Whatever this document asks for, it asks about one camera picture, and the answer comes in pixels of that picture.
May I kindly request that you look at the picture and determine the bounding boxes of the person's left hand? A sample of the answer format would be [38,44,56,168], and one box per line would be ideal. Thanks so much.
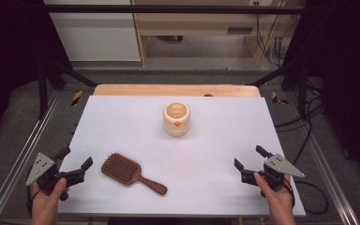
[30,177,68,218]

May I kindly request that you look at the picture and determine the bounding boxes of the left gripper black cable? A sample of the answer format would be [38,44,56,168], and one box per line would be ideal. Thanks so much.
[25,187,41,217]

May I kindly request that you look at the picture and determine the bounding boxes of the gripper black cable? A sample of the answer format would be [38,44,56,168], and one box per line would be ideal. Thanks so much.
[283,177,329,216]
[25,187,41,217]

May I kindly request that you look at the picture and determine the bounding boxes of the yellow black tape marker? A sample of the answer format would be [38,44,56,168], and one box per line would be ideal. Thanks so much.
[70,90,84,107]
[271,91,289,106]

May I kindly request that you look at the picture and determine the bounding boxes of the light wooden desk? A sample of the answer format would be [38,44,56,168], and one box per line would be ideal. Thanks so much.
[130,0,308,68]

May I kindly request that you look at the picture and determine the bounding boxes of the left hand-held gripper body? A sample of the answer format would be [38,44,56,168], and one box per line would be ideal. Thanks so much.
[25,152,85,196]

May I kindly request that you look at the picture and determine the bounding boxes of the cream ceramic cup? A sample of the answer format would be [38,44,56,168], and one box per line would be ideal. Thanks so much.
[162,101,191,137]

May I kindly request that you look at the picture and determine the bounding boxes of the black frame crossbar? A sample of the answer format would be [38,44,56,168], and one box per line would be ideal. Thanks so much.
[43,4,306,15]

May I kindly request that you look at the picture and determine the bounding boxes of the wooden table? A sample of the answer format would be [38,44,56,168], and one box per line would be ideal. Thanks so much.
[93,83,262,98]

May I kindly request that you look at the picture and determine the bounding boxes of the aluminium rail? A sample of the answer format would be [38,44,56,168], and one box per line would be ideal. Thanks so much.
[0,90,61,225]
[285,93,360,225]

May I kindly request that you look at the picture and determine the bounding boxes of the black curtain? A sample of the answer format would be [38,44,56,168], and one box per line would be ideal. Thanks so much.
[0,0,73,148]
[283,0,360,184]

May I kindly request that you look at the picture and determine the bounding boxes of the black floor cable bundle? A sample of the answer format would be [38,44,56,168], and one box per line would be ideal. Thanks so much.
[275,79,326,165]

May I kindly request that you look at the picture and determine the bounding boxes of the white cabinet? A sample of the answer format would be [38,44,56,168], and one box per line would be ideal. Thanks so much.
[42,0,142,62]

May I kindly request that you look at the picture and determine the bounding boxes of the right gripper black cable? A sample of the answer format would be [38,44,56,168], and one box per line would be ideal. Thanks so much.
[283,177,329,216]

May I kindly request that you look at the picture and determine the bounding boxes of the hanging desk cables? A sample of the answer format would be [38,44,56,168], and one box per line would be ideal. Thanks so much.
[254,1,293,68]

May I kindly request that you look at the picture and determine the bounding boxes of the person's right hand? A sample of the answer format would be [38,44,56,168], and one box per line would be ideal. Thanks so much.
[253,172,295,217]

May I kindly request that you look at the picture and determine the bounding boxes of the brown wooden hairbrush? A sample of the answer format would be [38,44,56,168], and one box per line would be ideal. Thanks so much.
[100,152,169,196]

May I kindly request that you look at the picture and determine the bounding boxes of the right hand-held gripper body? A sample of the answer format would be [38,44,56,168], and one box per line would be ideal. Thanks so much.
[241,154,306,190]

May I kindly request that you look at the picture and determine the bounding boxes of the black frame strut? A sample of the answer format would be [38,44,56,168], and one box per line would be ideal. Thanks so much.
[38,59,99,120]
[247,60,309,120]

